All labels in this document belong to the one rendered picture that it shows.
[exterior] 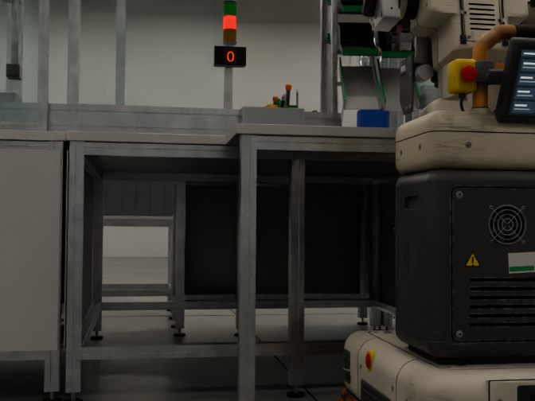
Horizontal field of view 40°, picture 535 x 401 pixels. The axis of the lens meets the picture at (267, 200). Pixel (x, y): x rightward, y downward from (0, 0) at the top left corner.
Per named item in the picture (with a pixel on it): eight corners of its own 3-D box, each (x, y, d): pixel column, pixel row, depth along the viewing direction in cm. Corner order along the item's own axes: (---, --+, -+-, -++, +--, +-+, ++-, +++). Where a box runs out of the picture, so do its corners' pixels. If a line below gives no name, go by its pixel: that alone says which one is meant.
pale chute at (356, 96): (380, 110, 266) (381, 99, 262) (343, 109, 266) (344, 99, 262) (372, 67, 286) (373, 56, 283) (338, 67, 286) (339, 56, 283)
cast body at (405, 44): (411, 50, 269) (413, 31, 267) (399, 50, 269) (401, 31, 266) (405, 46, 277) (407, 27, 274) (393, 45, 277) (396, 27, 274)
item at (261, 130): (529, 141, 225) (529, 131, 225) (236, 133, 211) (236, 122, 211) (440, 161, 294) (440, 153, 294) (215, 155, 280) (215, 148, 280)
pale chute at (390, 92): (419, 111, 268) (421, 101, 265) (383, 110, 268) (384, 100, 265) (408, 68, 289) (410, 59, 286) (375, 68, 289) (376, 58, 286)
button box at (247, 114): (304, 126, 246) (304, 107, 246) (242, 124, 242) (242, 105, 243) (299, 128, 253) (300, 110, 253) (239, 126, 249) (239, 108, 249)
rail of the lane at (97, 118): (341, 141, 255) (341, 110, 256) (78, 134, 240) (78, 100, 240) (337, 143, 261) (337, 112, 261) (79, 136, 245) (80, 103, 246)
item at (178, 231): (571, 329, 410) (569, 175, 413) (173, 336, 372) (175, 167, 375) (535, 321, 447) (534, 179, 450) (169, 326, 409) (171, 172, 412)
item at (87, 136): (509, 152, 257) (509, 143, 258) (65, 140, 231) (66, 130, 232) (379, 177, 396) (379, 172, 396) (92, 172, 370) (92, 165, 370)
